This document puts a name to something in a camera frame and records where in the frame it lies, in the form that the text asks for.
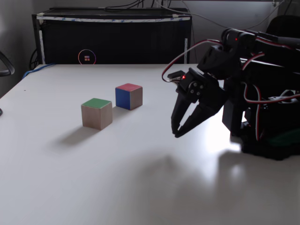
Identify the black computer case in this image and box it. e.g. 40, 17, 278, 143
32, 7, 193, 65

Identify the black chair armrest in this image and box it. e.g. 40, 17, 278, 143
0, 51, 15, 77

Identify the red and blue wooden cube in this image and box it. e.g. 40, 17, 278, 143
115, 83, 143, 111

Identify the blue cable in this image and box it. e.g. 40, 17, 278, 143
22, 62, 57, 78

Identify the red white servo cable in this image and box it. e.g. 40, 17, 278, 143
243, 82, 266, 142
161, 39, 225, 83

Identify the black office chair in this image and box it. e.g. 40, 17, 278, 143
265, 15, 300, 41

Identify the green-topped wooden cube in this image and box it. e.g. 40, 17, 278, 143
81, 97, 113, 131

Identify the green table clamp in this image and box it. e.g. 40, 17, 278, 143
267, 129, 300, 146

